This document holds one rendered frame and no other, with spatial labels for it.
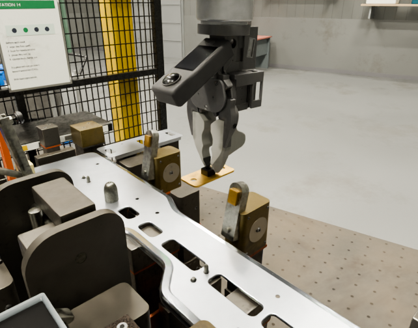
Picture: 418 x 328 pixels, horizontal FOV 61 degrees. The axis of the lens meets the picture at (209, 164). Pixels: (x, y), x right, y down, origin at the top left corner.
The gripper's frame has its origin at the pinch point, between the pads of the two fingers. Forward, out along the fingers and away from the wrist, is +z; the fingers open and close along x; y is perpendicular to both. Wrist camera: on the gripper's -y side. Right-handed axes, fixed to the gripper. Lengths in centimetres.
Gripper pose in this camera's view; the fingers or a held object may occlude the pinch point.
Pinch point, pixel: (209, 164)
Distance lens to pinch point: 54.0
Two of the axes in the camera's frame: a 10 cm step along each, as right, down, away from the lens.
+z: -0.2, 9.2, 4.0
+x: -6.8, -3.1, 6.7
